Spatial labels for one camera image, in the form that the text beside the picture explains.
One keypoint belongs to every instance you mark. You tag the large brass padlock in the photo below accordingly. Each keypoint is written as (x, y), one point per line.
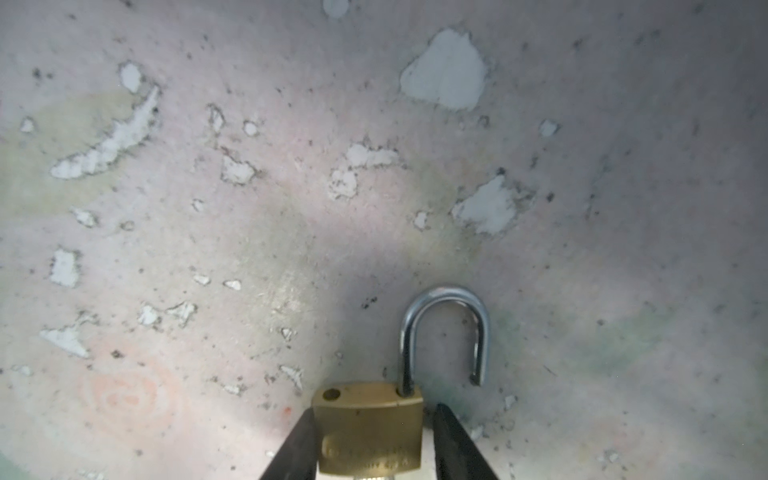
(374, 429)

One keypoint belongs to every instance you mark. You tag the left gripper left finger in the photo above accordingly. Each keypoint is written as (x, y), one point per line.
(297, 457)

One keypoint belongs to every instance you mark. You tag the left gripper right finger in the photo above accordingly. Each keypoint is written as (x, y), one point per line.
(456, 455)

